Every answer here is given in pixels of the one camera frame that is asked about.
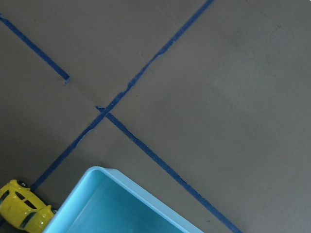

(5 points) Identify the blue plastic bin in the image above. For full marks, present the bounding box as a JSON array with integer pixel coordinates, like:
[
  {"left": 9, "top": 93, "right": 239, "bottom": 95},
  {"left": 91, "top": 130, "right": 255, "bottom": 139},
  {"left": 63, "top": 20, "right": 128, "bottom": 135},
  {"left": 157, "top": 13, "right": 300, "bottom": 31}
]
[{"left": 44, "top": 166, "right": 201, "bottom": 233}]

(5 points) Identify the yellow beetle toy car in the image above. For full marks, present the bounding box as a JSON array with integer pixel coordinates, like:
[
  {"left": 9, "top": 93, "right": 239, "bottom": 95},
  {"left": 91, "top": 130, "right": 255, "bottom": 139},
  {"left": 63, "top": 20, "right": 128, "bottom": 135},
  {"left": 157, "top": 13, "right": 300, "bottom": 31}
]
[{"left": 0, "top": 180, "right": 58, "bottom": 233}]

